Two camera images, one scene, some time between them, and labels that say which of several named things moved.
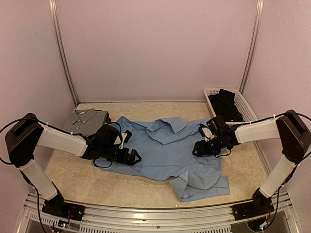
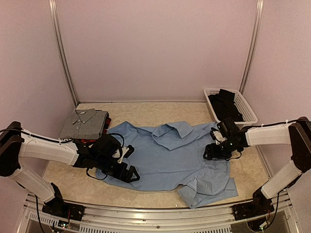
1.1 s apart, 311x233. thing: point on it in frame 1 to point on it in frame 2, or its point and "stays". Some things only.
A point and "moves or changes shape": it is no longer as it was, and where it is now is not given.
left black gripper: [130, 161] to [122, 172]
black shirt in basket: [222, 104] stays
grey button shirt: [85, 121] stays
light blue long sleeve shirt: [165, 146] moves or changes shape
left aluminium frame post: [61, 49] stays
